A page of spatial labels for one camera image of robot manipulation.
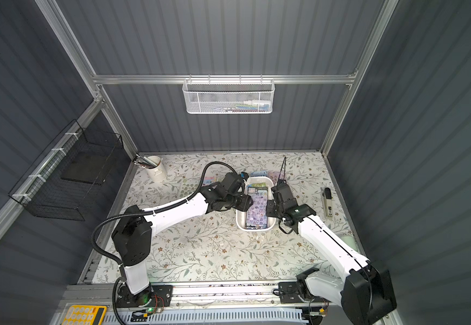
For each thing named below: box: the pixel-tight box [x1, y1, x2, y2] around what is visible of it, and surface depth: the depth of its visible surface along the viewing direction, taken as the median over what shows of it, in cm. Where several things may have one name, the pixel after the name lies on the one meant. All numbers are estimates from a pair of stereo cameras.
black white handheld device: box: [324, 186, 334, 218], surface depth 98 cm
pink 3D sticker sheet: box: [267, 170, 287, 186], surface depth 114 cm
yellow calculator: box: [61, 304, 108, 325], surface depth 71 cm
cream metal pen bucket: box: [144, 155, 167, 183], surface depth 105 cm
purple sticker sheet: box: [245, 186, 268, 230], surface depth 88 cm
